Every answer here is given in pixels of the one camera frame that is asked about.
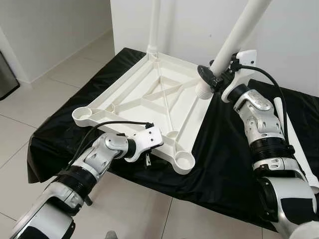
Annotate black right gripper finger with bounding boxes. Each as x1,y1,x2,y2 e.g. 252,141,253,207
197,64,218,93

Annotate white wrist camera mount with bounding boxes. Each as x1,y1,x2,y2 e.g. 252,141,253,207
123,125,164,164
221,49,259,103

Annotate steel pedal trash bin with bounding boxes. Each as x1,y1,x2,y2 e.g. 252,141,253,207
0,50,21,101

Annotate white plastic table top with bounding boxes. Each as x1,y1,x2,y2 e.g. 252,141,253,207
72,50,225,175

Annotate white plastic table leg tube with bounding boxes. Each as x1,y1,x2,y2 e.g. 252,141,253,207
195,0,273,101
147,0,163,57
273,97,319,194

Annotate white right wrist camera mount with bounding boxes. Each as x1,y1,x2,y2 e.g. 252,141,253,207
221,49,259,103

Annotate black table cloth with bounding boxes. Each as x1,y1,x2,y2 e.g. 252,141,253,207
27,47,319,232

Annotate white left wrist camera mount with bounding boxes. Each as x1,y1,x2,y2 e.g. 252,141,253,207
123,125,164,164

